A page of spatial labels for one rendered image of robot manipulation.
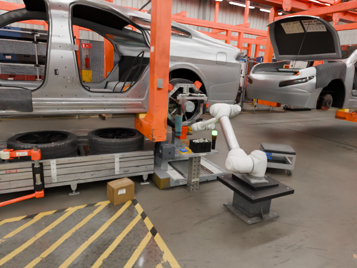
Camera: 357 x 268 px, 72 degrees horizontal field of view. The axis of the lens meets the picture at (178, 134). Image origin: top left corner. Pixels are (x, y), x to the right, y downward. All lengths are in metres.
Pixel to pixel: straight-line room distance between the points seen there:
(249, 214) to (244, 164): 0.47
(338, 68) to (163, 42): 3.68
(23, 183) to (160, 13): 2.03
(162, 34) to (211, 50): 1.05
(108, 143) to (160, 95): 0.76
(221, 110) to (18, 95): 2.03
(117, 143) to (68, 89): 0.79
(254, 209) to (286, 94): 3.09
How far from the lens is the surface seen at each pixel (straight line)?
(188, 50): 3.31
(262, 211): 2.49
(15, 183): 2.72
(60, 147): 2.74
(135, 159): 2.75
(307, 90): 5.08
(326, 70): 5.25
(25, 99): 2.95
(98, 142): 2.84
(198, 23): 10.23
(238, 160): 2.20
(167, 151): 2.94
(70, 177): 2.70
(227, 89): 3.66
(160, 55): 2.58
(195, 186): 2.78
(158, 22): 2.60
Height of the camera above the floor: 1.27
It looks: 14 degrees down
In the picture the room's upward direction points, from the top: 3 degrees clockwise
